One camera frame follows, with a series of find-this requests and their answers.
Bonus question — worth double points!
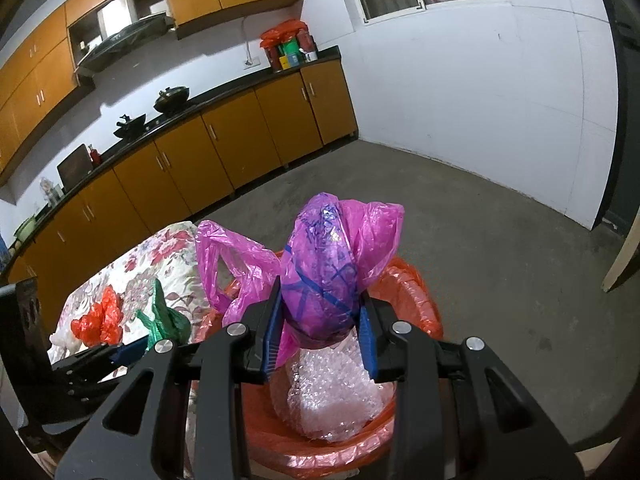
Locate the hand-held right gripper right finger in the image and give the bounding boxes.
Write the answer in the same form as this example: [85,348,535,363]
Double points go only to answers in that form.
[356,292,586,480]

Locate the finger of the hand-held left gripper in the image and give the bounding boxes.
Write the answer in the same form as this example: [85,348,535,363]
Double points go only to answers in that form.
[49,337,151,426]

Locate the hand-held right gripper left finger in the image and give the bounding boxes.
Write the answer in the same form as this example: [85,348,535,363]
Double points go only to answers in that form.
[55,275,286,480]

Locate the dark green plastic bag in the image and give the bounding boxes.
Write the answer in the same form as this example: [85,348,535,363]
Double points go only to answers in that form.
[136,278,191,348]

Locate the clear bubble wrap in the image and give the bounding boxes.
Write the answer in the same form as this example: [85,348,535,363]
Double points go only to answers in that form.
[272,335,396,443]

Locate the purple pink plastic bag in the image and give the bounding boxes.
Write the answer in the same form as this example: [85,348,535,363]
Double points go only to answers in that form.
[196,192,405,368]

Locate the orange plastic basket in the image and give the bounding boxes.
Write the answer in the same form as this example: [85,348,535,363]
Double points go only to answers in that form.
[185,255,445,471]

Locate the crumpled orange plastic bag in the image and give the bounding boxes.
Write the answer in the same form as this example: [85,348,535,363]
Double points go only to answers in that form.
[71,286,123,347]

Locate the floral tablecloth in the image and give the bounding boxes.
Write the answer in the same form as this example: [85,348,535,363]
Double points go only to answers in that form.
[47,220,226,361]

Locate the green basin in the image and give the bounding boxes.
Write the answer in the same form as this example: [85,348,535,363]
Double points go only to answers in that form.
[13,216,38,241]

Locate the bagged glass jar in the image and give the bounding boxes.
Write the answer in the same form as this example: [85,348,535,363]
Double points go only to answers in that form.
[40,177,63,206]

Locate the dark cutting board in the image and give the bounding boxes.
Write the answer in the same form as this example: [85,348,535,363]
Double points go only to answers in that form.
[56,143,93,191]

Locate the wooden lower cabinets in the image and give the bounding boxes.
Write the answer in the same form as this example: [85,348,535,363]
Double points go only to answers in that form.
[5,60,358,281]

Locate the black kitchen countertop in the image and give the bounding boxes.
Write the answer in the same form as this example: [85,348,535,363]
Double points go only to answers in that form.
[0,45,342,271]

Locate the black wok with lid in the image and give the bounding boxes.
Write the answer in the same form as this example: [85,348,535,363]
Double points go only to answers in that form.
[152,86,192,113]

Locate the beige wooden board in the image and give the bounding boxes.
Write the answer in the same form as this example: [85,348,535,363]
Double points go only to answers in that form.
[601,210,640,293]

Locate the red bag with boxes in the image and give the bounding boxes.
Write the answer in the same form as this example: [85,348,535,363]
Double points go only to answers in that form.
[265,35,318,71]

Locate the orange bag on containers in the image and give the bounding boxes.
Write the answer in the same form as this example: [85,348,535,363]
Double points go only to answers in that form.
[260,20,306,48]

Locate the steel range hood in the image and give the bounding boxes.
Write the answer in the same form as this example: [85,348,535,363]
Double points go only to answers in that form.
[67,0,176,78]

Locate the dark door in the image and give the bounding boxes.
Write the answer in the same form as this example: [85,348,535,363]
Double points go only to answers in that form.
[597,0,640,236]

